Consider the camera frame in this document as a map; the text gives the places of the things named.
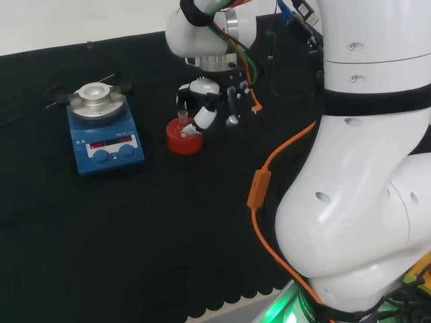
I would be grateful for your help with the metal probe rod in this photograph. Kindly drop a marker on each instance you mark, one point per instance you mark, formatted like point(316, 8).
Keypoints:
point(107, 77)

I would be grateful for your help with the orange plastic flask stand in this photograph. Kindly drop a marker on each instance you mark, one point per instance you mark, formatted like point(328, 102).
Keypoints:
point(182, 147)

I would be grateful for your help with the black cloth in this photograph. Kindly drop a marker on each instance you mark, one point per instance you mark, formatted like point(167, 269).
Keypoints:
point(168, 218)

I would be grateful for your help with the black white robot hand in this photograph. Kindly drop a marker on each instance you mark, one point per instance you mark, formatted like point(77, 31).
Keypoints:
point(239, 97)

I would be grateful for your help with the clear round-bottom flask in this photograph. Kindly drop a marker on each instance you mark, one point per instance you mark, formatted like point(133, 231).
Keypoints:
point(182, 116)

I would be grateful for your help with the clear tape piece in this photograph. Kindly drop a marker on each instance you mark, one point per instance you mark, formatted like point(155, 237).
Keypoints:
point(90, 44)

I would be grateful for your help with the blue base heater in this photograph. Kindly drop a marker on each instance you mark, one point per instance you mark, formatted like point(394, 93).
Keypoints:
point(111, 158)

